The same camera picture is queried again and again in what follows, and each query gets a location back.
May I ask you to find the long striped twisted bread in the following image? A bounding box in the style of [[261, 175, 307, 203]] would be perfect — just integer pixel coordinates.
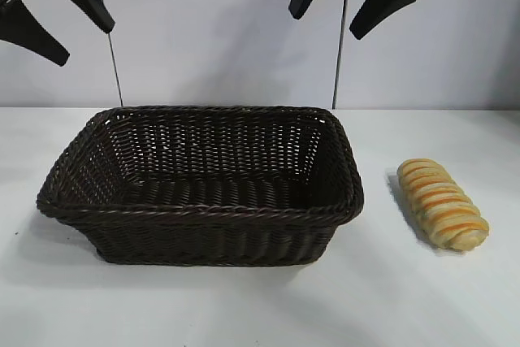
[[396, 158, 491, 252]]

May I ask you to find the dark brown woven basket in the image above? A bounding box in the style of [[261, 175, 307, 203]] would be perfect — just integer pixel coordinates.
[[36, 105, 366, 269]]

